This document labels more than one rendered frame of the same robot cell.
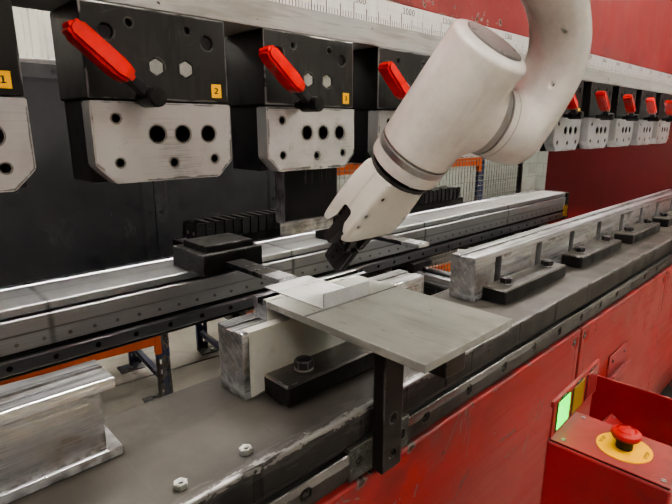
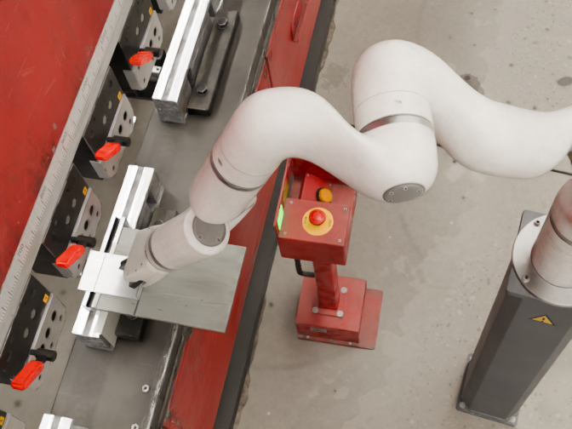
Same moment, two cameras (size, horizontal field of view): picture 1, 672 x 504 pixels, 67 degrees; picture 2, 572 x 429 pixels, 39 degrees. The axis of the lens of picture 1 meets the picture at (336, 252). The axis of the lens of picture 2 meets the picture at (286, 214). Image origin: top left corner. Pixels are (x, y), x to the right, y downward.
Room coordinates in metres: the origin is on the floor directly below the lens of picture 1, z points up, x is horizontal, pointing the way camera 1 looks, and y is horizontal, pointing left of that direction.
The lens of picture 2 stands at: (-0.08, -0.03, 2.44)
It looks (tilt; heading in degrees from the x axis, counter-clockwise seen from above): 63 degrees down; 337
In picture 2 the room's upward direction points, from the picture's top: 12 degrees counter-clockwise
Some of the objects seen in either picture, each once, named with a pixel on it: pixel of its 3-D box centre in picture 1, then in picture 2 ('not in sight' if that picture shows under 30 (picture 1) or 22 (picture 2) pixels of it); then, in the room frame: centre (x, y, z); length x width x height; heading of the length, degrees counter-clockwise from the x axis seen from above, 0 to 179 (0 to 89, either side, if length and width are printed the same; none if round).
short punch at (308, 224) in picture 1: (307, 199); not in sight; (0.72, 0.04, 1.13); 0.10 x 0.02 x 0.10; 134
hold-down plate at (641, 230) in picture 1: (638, 231); not in sight; (1.65, -1.01, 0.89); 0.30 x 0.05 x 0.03; 134
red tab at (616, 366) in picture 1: (620, 360); (300, 14); (1.32, -0.81, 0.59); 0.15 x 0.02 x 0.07; 134
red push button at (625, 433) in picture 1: (625, 440); (317, 219); (0.64, -0.42, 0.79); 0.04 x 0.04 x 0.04
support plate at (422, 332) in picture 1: (383, 313); (172, 277); (0.61, -0.06, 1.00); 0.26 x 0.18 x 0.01; 44
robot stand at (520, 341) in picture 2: not in sight; (518, 340); (0.20, -0.69, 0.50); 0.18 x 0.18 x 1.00; 38
